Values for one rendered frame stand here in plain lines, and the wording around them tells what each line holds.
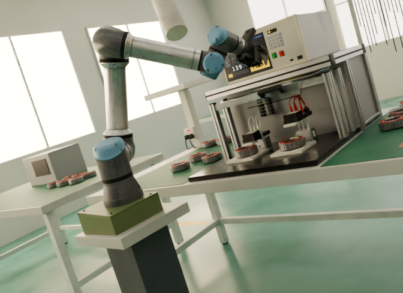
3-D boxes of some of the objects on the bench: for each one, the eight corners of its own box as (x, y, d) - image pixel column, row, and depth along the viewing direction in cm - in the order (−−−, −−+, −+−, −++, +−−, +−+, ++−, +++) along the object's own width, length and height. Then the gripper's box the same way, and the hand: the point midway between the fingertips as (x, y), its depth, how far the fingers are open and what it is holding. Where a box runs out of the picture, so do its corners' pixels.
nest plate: (252, 160, 192) (252, 157, 192) (226, 164, 202) (225, 161, 202) (269, 150, 204) (268, 148, 204) (243, 154, 213) (243, 152, 213)
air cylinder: (313, 141, 194) (309, 129, 193) (298, 143, 199) (294, 132, 198) (317, 138, 197) (314, 126, 197) (303, 140, 202) (299, 129, 202)
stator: (250, 157, 195) (248, 149, 195) (231, 160, 202) (228, 152, 202) (262, 149, 203) (261, 142, 203) (243, 153, 211) (241, 145, 210)
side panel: (364, 130, 193) (346, 60, 189) (358, 131, 195) (339, 62, 191) (382, 116, 214) (366, 52, 210) (376, 117, 216) (360, 54, 212)
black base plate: (316, 166, 158) (315, 160, 158) (189, 182, 200) (187, 177, 199) (359, 132, 193) (358, 127, 193) (243, 152, 235) (241, 148, 235)
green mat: (183, 184, 199) (183, 184, 199) (104, 194, 239) (104, 193, 239) (279, 131, 270) (279, 130, 270) (205, 145, 310) (205, 145, 310)
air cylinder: (267, 149, 209) (264, 138, 209) (254, 151, 214) (251, 140, 214) (272, 146, 213) (268, 135, 213) (259, 148, 218) (256, 137, 217)
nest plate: (301, 153, 177) (301, 150, 176) (270, 157, 186) (269, 155, 186) (316, 142, 188) (315, 140, 188) (286, 148, 198) (285, 144, 198)
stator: (216, 157, 243) (214, 151, 242) (226, 157, 233) (225, 151, 232) (200, 164, 238) (197, 157, 237) (209, 164, 228) (207, 157, 227)
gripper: (229, 62, 176) (259, 75, 191) (247, 55, 170) (277, 69, 185) (229, 42, 178) (259, 57, 193) (247, 35, 172) (276, 51, 187)
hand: (266, 56), depth 189 cm, fingers closed
